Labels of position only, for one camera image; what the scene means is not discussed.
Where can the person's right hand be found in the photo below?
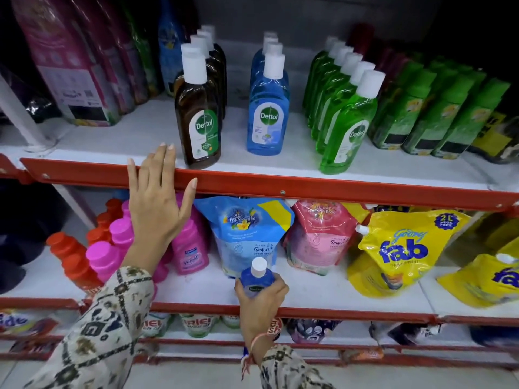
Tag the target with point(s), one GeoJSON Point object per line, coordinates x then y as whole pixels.
{"type": "Point", "coordinates": [259, 311]}

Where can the person's left hand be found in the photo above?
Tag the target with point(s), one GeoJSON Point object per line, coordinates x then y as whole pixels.
{"type": "Point", "coordinates": [152, 210]}

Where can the person's left thumb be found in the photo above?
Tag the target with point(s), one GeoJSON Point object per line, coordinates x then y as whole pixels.
{"type": "Point", "coordinates": [188, 200]}

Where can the person's left middle finger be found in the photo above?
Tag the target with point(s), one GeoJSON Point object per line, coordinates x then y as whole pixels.
{"type": "Point", "coordinates": [156, 166]}

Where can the person's left little finger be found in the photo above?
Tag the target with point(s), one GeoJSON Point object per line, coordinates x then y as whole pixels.
{"type": "Point", "coordinates": [132, 178]}

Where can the person's right thumb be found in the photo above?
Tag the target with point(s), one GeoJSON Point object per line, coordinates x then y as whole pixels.
{"type": "Point", "coordinates": [241, 290]}

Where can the small blue liquid bottle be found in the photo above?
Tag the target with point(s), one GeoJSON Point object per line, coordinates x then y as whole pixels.
{"type": "Point", "coordinates": [256, 277]}

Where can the person's left forearm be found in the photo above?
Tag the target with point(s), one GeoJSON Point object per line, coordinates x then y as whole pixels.
{"type": "Point", "coordinates": [101, 332]}

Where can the person's right forearm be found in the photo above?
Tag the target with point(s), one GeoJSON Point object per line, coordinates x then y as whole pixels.
{"type": "Point", "coordinates": [284, 370]}

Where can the pink bottle with pink cap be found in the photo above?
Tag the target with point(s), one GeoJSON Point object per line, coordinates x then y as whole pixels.
{"type": "Point", "coordinates": [103, 258]}
{"type": "Point", "coordinates": [189, 249]}
{"type": "Point", "coordinates": [125, 208]}
{"type": "Point", "coordinates": [121, 234]}

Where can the white and green detergent pouch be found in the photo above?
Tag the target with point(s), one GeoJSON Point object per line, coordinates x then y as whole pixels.
{"type": "Point", "coordinates": [156, 324]}
{"type": "Point", "coordinates": [231, 321]}
{"type": "Point", "coordinates": [198, 324]}

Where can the orange capped bottle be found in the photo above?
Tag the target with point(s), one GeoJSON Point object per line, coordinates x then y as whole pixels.
{"type": "Point", "coordinates": [61, 243]}
{"type": "Point", "coordinates": [103, 219]}
{"type": "Point", "coordinates": [114, 206]}
{"type": "Point", "coordinates": [97, 234]}
{"type": "Point", "coordinates": [80, 272]}

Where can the blue fabric conditioner pouch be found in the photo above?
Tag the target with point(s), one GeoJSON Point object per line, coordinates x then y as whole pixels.
{"type": "Point", "coordinates": [243, 234]}

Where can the brown antiseptic bottle white cap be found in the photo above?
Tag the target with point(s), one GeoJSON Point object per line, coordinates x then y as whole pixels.
{"type": "Point", "coordinates": [190, 50]}
{"type": "Point", "coordinates": [220, 52]}
{"type": "Point", "coordinates": [198, 125]}
{"type": "Point", "coordinates": [217, 56]}
{"type": "Point", "coordinates": [213, 76]}

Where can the dark floral pouch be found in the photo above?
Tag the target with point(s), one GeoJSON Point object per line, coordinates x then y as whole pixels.
{"type": "Point", "coordinates": [312, 330]}

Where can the white shelf with red edge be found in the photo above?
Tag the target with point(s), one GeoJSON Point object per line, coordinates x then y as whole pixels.
{"type": "Point", "coordinates": [324, 295]}
{"type": "Point", "coordinates": [284, 186]}

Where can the pink fabric conditioner pouch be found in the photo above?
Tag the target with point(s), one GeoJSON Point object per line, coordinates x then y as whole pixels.
{"type": "Point", "coordinates": [318, 238]}

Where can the green refill pouch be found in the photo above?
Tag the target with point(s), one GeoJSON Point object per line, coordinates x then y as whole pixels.
{"type": "Point", "coordinates": [146, 60]}

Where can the large pink refill pouch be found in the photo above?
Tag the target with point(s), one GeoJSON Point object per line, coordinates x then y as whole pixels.
{"type": "Point", "coordinates": [109, 60]}
{"type": "Point", "coordinates": [65, 64]}
{"type": "Point", "coordinates": [131, 56]}

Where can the blue liquid bottle white cap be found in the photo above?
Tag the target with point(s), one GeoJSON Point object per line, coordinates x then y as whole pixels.
{"type": "Point", "coordinates": [267, 41]}
{"type": "Point", "coordinates": [268, 34]}
{"type": "Point", "coordinates": [277, 48]}
{"type": "Point", "coordinates": [268, 117]}

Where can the tall blue refill pouch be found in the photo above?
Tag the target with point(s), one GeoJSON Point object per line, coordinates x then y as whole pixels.
{"type": "Point", "coordinates": [170, 48]}

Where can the dark bags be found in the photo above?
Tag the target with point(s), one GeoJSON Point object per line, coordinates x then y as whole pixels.
{"type": "Point", "coordinates": [24, 230]}

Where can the yellow detergent spout pouch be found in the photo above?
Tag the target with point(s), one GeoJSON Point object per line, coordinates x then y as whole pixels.
{"type": "Point", "coordinates": [401, 251]}
{"type": "Point", "coordinates": [482, 281]}
{"type": "Point", "coordinates": [359, 210]}

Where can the dark and white pouch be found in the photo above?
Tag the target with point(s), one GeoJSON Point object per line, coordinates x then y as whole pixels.
{"type": "Point", "coordinates": [409, 333]}

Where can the row of white-capped green bottles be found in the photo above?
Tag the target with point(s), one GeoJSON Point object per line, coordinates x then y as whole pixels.
{"type": "Point", "coordinates": [348, 125]}

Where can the white and orange detergent packet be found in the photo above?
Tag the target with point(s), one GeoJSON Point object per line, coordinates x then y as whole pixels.
{"type": "Point", "coordinates": [24, 322]}

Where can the red packet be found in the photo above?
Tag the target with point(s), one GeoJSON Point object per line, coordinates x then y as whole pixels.
{"type": "Point", "coordinates": [32, 346]}

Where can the row of dark red bottles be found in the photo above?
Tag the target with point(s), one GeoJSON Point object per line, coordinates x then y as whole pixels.
{"type": "Point", "coordinates": [373, 48]}

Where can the dark blue packet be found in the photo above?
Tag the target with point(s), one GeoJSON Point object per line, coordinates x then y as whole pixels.
{"type": "Point", "coordinates": [494, 336]}

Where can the rows of green-capped cleaner bottles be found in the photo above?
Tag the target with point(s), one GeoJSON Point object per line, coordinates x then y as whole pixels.
{"type": "Point", "coordinates": [434, 113]}

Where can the yellow and black packs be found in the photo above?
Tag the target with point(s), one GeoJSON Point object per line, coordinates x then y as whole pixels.
{"type": "Point", "coordinates": [496, 137]}

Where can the white shelf upright post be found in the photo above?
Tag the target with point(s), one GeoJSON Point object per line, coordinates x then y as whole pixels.
{"type": "Point", "coordinates": [22, 117]}

